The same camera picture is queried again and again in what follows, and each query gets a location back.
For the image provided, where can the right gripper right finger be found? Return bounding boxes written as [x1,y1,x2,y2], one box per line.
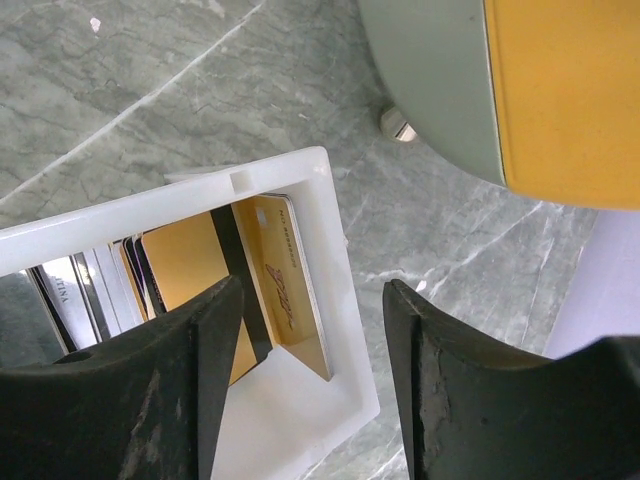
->
[383,279,639,479]

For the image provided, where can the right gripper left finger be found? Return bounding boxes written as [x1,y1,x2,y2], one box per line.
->
[1,276,244,479]

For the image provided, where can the white plastic card tray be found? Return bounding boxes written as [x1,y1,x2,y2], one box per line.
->
[1,146,380,479]

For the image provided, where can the gold credit card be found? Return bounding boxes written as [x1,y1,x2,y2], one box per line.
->
[233,193,333,381]

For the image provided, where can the white credit cards in tray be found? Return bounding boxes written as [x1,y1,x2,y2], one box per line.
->
[23,234,166,353]

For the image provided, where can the cream mini drawer cabinet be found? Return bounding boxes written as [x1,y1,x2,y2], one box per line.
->
[359,1,639,210]

